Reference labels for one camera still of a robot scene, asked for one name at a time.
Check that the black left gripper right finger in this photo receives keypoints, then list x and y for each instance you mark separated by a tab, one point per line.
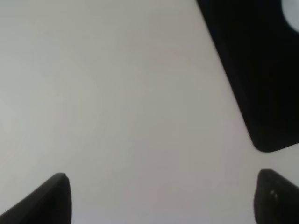
276	199

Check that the white computer mouse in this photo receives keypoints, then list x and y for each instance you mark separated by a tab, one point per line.
290	10

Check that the black rectangular mouse pad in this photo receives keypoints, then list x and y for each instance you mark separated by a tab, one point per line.
259	52

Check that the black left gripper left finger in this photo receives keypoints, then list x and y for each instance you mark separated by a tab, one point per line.
50	203

